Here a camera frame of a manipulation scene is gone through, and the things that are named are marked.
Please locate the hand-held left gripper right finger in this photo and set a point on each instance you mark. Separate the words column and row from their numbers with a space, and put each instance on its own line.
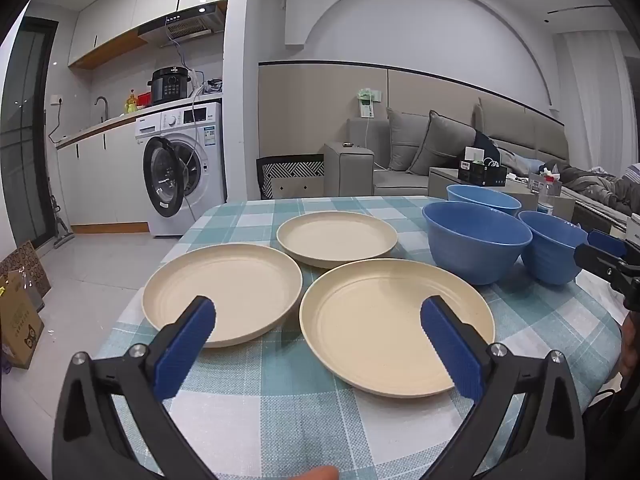
column 450, row 350

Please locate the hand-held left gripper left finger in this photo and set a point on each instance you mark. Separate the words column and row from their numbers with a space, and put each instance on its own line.
column 185, row 350

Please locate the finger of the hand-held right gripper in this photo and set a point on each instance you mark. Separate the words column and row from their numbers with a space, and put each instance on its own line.
column 597, row 258
column 606, row 243

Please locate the cream plate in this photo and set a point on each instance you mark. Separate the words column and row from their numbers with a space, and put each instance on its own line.
column 225, row 290
column 375, row 330
column 335, row 237

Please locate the large blue bowl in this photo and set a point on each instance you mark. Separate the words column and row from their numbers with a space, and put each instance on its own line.
column 475, row 240

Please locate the light blue bowl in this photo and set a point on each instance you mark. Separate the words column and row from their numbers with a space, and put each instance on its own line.
column 482, row 199

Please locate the person's right hand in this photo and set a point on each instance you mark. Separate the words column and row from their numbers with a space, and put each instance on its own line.
column 631, row 345

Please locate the person's left hand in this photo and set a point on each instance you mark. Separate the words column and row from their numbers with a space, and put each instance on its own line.
column 316, row 473

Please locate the grey cloth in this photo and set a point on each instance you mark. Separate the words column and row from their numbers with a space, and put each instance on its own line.
column 595, row 185

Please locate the clear water bottle red cap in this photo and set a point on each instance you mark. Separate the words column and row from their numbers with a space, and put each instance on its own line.
column 546, row 195

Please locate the tissue box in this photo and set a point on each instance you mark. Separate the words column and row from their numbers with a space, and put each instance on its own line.
column 545, row 184

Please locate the teal checked tablecloth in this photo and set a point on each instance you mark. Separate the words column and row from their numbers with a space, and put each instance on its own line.
column 300, row 425

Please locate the black cardboard box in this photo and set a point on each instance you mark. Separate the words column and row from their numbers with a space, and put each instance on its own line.
column 482, row 174

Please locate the navy pillow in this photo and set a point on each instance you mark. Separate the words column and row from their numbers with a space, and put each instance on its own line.
column 486, row 144

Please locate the small white box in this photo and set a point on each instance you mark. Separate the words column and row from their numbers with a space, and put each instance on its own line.
column 474, row 154

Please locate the brown cardboard box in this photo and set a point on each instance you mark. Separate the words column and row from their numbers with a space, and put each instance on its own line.
column 17, row 330

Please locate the upright vacuum cleaner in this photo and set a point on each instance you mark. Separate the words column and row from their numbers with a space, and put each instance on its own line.
column 60, row 230

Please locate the grey sofa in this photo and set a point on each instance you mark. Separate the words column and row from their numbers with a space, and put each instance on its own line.
column 397, row 183

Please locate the brown patterned flat box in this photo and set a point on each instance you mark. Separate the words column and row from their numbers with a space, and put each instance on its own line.
column 27, row 265

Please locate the white washing machine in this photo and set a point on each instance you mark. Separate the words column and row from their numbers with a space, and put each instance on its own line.
column 205, row 170

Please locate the white lower kitchen cabinets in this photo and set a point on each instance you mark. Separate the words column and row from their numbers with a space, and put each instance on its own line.
column 100, row 180

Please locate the white kitchen cabinets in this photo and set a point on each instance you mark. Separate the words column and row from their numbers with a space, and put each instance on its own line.
column 100, row 180
column 125, row 5

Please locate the grey sofa cushion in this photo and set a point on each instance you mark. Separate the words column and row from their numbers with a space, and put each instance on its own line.
column 442, row 145
column 405, row 140

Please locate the steel kitchen faucet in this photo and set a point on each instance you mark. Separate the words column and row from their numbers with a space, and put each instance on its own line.
column 102, row 105

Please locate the black pressure cooker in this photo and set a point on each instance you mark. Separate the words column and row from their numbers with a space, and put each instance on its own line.
column 170, row 85

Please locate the dark glass sliding door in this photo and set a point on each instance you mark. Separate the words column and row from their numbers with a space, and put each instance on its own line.
column 25, row 135

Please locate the steel range hood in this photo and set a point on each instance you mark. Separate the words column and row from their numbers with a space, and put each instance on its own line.
column 192, row 22

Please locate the white upper kitchen cabinets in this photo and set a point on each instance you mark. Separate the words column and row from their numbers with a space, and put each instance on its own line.
column 125, row 5

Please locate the green wall charger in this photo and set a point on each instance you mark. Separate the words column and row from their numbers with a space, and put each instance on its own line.
column 367, row 102

